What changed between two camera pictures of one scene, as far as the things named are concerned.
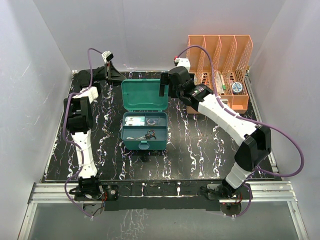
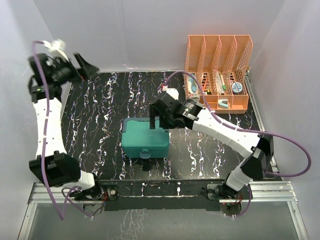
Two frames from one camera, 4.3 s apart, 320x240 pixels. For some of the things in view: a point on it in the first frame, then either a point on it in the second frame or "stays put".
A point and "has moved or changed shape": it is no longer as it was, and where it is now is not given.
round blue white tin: x=237 y=88 stays put
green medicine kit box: x=144 y=126 has moved or changed shape
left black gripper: x=114 y=74 to x=87 y=69
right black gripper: x=164 y=81 to x=154 y=113
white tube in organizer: x=219 y=84 stays put
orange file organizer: x=230 y=54 stays put
